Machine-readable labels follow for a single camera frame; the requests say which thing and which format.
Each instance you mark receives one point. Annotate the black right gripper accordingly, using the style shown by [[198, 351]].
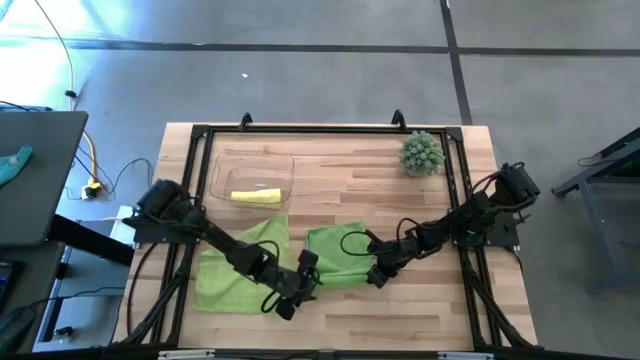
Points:
[[395, 252]]

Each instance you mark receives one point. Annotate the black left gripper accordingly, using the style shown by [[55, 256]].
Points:
[[290, 285]]

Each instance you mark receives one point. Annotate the smooth green microfiber towel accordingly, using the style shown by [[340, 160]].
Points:
[[335, 250]]

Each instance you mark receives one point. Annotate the fluffy green microfiber towel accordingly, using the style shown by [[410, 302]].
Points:
[[220, 290]]

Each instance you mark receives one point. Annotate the yellow microfiber towel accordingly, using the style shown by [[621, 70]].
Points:
[[255, 196]]

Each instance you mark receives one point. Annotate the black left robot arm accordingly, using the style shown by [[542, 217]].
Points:
[[200, 225]]

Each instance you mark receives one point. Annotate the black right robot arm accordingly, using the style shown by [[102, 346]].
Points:
[[475, 215]]

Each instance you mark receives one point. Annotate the clear plastic basket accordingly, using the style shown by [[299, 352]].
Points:
[[225, 165]]

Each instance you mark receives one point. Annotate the green artificial potted plant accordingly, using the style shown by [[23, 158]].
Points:
[[421, 154]]

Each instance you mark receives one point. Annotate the white label strip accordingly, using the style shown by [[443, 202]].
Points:
[[465, 356], [185, 354]]

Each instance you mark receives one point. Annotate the grey metal cart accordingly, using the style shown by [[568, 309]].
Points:
[[610, 210]]

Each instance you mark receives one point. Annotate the yellow power plug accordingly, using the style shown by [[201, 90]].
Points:
[[92, 190]]

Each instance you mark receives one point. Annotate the dark grey desk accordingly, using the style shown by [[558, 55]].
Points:
[[40, 175]]

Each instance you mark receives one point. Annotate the teal cloth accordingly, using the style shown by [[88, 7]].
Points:
[[12, 165]]

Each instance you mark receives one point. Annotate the black frame bracket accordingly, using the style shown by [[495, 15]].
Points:
[[398, 119], [245, 120]]

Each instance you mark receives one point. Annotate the black aluminium table frame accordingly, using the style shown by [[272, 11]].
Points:
[[325, 129]]

